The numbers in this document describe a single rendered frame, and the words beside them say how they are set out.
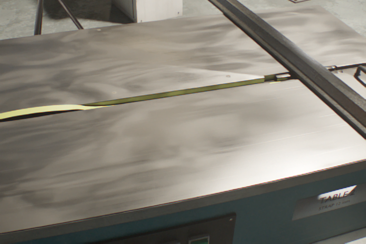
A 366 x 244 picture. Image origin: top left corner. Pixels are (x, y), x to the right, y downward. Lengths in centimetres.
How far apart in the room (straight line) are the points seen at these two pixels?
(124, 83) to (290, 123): 31
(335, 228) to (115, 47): 57
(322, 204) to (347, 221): 10
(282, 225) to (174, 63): 38
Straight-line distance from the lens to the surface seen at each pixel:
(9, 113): 74
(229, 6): 107
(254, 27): 97
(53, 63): 88
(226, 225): 63
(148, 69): 82
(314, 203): 69
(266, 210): 64
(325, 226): 76
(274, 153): 64
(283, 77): 83
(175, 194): 56
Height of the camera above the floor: 115
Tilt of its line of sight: 34 degrees down
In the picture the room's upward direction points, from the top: straight up
